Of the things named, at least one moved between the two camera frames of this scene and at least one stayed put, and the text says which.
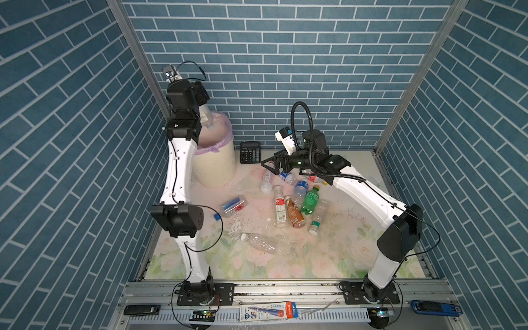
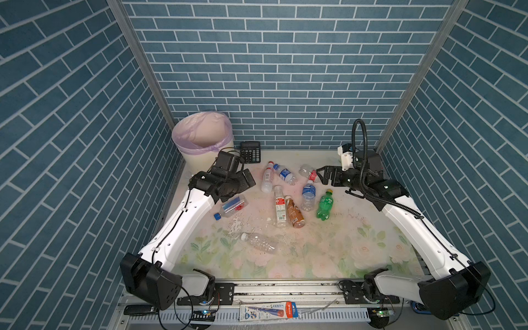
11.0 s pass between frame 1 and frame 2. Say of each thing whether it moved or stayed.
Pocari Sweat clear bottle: moved
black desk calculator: stayed
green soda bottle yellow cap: moved
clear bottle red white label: stayed
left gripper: moved
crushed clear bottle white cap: stayed
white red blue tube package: stayed
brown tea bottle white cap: stayed
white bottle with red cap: stayed
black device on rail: stayed
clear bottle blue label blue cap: stayed
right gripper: moved
